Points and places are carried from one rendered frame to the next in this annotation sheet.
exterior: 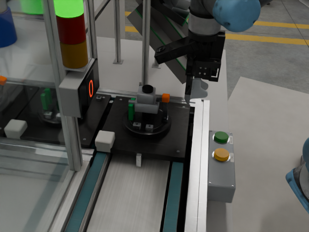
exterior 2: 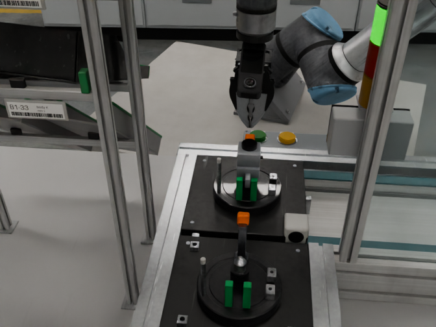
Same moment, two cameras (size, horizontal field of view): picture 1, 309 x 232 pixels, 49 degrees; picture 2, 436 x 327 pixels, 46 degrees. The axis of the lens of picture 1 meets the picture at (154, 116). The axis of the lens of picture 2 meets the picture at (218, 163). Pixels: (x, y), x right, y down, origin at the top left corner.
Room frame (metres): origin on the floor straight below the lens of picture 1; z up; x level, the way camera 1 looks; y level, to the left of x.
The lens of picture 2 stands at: (0.83, 0.83, 1.65)
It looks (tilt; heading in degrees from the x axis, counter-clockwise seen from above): 37 degrees down; 269
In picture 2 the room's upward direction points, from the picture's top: straight up
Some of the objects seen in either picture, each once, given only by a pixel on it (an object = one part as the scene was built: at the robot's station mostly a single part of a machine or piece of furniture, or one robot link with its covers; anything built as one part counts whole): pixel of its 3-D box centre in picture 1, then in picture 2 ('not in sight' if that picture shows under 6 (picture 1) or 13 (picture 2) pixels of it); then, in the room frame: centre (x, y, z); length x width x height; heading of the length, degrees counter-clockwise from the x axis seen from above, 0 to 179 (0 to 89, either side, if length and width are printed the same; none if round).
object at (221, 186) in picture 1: (219, 163); (285, 149); (0.64, -0.18, 0.93); 0.21 x 0.07 x 0.06; 173
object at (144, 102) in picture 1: (143, 97); (248, 160); (0.75, 0.03, 1.06); 0.08 x 0.04 x 0.07; 84
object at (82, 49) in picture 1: (74, 50); (377, 89); (0.58, 0.16, 1.28); 0.05 x 0.05 x 0.05
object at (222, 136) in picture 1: (220, 138); (257, 137); (0.71, -0.19, 0.96); 0.04 x 0.04 x 0.02
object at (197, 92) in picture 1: (196, 93); (258, 104); (0.73, -0.11, 1.10); 0.06 x 0.03 x 0.09; 83
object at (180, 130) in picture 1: (146, 125); (246, 195); (0.75, 0.02, 0.96); 0.24 x 0.24 x 0.02; 83
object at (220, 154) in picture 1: (221, 155); (287, 139); (0.64, -0.18, 0.96); 0.04 x 0.04 x 0.02
